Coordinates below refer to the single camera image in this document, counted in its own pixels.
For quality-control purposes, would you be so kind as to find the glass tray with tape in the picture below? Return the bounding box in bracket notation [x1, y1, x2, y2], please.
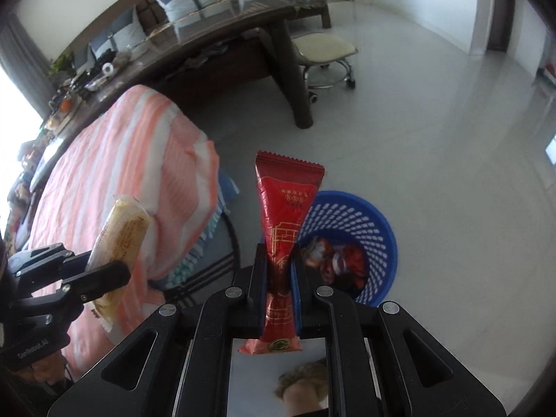
[84, 52, 130, 92]

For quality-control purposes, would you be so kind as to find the fruit bowl with oranges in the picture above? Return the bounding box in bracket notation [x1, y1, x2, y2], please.
[48, 91, 82, 121]

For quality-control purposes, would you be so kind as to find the person's left hand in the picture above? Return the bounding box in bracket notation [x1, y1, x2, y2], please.
[15, 351, 66, 386]

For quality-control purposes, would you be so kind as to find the green potted plant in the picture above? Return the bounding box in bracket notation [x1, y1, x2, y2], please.
[49, 51, 75, 77]

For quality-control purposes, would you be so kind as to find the red long snack wrapper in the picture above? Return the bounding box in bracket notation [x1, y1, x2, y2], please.
[238, 151, 325, 355]

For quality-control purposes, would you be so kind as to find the grey curtain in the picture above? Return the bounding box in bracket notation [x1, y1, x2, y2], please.
[1, 14, 55, 120]

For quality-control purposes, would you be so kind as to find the blue plastic trash basket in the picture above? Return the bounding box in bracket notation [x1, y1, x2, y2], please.
[298, 191, 398, 307]

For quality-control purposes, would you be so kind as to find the cream rolling stool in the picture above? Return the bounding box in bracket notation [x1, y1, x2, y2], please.
[292, 32, 358, 105]

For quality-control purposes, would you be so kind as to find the orange striped tablecloth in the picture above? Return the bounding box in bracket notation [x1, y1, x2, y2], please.
[27, 85, 220, 379]

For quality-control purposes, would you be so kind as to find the yellow packaged snack bar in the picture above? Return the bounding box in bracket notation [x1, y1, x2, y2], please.
[86, 196, 151, 332]

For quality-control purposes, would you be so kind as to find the shiny red foil snack bag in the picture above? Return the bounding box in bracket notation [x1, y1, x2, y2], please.
[302, 237, 368, 292]

